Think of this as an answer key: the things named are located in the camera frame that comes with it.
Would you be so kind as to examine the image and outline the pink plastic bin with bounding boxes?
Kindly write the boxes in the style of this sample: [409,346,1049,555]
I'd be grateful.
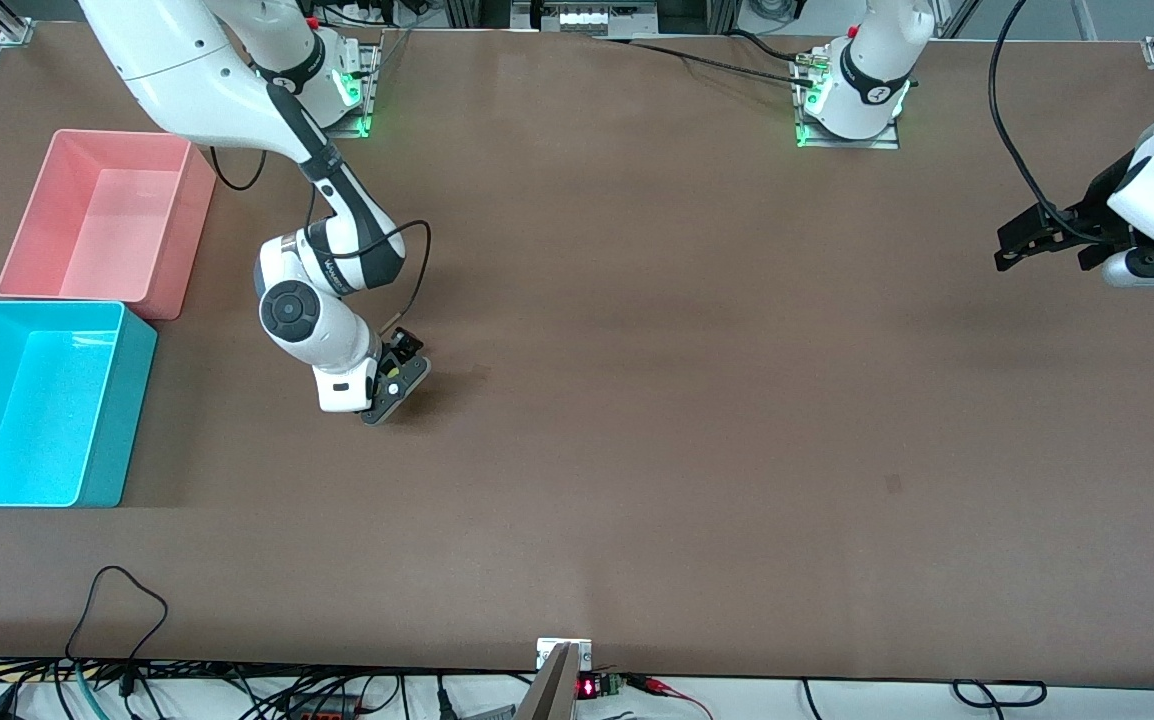
[0,129,217,321]

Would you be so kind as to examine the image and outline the blue plastic bin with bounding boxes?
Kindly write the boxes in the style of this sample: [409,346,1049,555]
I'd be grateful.
[0,300,158,509]

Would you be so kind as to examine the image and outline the red and black clip leads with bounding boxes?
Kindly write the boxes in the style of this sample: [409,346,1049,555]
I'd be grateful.
[625,673,716,719]

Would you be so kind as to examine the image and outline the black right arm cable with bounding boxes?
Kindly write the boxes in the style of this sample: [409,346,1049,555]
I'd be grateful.
[207,145,433,336]

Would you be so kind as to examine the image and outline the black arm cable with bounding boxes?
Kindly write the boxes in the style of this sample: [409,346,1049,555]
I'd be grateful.
[207,145,433,336]
[989,0,1138,246]

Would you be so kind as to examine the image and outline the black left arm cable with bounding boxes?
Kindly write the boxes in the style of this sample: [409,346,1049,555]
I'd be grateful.
[989,0,1138,246]

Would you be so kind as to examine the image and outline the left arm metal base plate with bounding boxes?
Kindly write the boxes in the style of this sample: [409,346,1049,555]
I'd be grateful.
[792,50,903,151]

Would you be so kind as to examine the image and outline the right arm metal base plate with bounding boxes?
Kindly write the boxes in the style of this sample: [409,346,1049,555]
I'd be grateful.
[322,42,383,139]

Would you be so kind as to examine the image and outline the silver camera mount plate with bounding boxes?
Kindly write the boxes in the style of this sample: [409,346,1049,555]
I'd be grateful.
[536,638,593,671]

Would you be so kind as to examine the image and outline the black looped table cable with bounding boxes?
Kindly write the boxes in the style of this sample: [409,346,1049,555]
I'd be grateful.
[65,566,170,666]

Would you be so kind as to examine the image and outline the short black base cable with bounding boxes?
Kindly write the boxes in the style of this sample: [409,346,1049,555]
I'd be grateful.
[727,28,818,63]

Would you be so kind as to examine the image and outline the grey camera mount beam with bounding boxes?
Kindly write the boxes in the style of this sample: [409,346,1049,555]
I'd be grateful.
[512,642,580,720]

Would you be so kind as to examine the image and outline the aluminium frame with lit panel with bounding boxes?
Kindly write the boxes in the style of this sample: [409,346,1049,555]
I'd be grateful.
[512,0,658,36]

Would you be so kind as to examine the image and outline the long black base cable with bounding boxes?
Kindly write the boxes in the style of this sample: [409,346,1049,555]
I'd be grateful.
[597,36,818,89]

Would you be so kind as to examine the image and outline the black coiled cable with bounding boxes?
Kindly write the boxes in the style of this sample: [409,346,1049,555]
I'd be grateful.
[952,680,1048,708]

